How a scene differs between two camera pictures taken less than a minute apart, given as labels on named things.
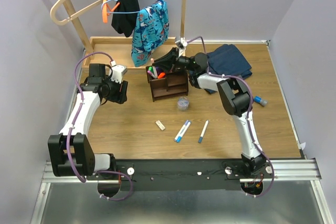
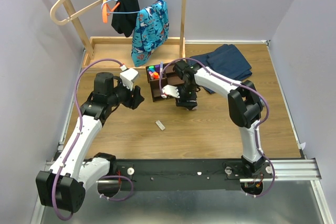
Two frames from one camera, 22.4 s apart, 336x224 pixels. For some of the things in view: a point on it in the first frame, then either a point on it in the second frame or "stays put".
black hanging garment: [127, 12] stays put
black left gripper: [120, 97] → [133, 102]
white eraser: [160, 125] stays put
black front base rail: [183, 174] stays put
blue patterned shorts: [151, 29] stays put
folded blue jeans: [227, 60] stays put
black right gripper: [168, 62] → [181, 101]
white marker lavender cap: [181, 129] → [161, 67]
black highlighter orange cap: [161, 75] → [156, 75]
